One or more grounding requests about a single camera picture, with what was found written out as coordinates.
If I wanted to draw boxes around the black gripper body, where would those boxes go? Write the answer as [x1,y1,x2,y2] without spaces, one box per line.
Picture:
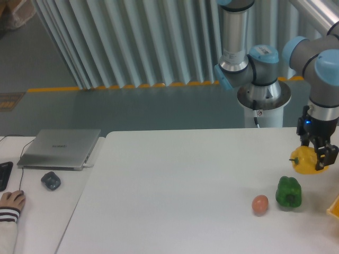
[296,105,336,144]

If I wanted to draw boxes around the black keyboard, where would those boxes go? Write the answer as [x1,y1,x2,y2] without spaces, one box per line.
[0,161,13,192]

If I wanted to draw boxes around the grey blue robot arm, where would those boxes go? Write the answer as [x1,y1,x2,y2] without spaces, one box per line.
[215,1,338,173]

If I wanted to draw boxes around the black earbuds case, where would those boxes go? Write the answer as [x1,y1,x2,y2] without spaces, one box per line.
[41,171,61,191]

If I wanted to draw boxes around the green bell pepper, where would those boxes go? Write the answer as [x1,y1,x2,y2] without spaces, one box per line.
[275,176,302,208]

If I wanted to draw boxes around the person's hand on mouse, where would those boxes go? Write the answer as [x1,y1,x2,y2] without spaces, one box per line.
[1,190,26,212]

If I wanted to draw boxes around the cardboard box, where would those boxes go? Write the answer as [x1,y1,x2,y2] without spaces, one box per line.
[1,0,36,31]

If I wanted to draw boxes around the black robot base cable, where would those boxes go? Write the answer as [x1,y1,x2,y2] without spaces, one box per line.
[252,99,260,129]

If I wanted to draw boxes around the grey folding partition screen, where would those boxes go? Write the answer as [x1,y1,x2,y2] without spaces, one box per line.
[33,1,236,89]

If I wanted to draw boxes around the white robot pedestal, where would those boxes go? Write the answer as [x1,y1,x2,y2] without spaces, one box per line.
[242,106,284,128]

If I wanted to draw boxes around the brown egg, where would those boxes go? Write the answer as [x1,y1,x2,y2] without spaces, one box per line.
[252,195,269,214]

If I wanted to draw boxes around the black mouse cable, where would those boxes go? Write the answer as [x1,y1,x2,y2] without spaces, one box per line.
[0,134,37,192]

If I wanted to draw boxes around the white striped sleeve forearm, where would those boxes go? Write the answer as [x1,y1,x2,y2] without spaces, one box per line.
[1,207,20,254]

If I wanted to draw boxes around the yellow bell pepper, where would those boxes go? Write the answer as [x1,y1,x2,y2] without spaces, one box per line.
[289,146,329,175]

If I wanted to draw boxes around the silver closed laptop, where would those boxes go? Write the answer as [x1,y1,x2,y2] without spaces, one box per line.
[17,129,101,171]

